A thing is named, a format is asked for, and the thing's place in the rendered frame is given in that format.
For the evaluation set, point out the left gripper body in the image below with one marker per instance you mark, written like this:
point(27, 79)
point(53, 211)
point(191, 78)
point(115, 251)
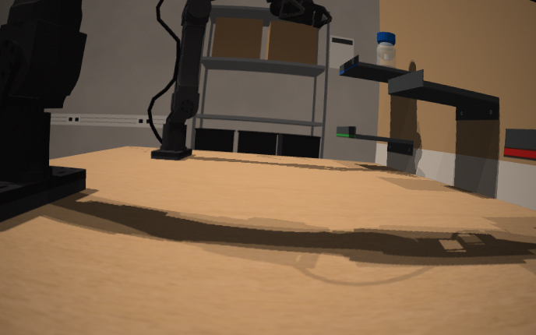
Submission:
point(305, 19)

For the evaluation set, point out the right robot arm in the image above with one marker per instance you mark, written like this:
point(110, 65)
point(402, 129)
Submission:
point(41, 56)

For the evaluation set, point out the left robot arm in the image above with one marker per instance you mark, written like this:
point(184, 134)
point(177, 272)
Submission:
point(185, 99)

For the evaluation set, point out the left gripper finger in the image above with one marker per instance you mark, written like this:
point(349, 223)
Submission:
point(287, 7)
point(319, 14)

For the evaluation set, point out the clear glass bottle with blue cap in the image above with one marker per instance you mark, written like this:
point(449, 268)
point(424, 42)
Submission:
point(386, 52)

